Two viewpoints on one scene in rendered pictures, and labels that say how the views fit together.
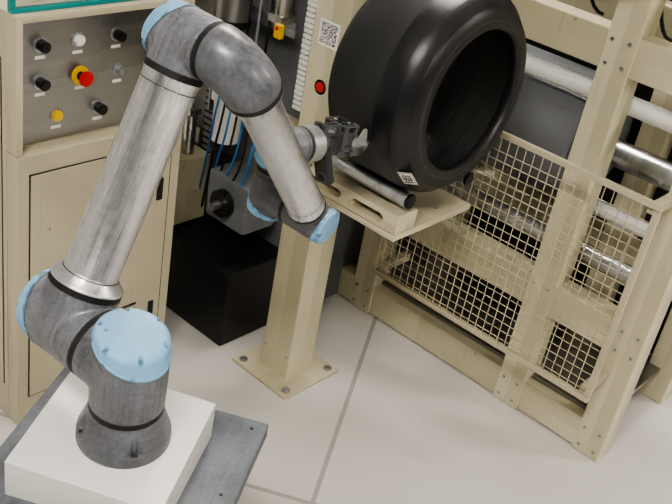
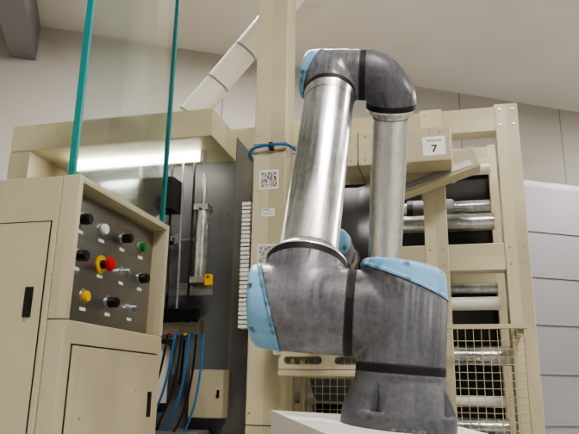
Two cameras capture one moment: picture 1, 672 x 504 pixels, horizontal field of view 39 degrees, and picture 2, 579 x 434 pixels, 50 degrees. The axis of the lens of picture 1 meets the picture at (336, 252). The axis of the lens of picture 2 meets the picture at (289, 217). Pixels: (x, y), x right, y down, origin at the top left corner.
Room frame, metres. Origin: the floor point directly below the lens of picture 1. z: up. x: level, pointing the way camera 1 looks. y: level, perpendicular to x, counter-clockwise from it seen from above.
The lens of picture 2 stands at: (0.53, 0.95, 0.75)
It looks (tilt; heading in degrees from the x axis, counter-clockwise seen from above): 15 degrees up; 337
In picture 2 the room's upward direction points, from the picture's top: 1 degrees clockwise
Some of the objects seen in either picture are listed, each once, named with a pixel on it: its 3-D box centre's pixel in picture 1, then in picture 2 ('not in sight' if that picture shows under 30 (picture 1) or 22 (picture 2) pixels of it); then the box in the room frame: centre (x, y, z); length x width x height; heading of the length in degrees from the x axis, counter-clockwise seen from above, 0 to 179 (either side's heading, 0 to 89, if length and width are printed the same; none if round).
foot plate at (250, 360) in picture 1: (285, 363); not in sight; (2.69, 0.10, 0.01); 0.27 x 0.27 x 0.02; 53
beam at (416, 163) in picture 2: not in sight; (378, 158); (2.71, -0.40, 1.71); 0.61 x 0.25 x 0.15; 53
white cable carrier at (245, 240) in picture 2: (314, 33); (247, 264); (2.71, 0.18, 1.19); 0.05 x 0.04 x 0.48; 143
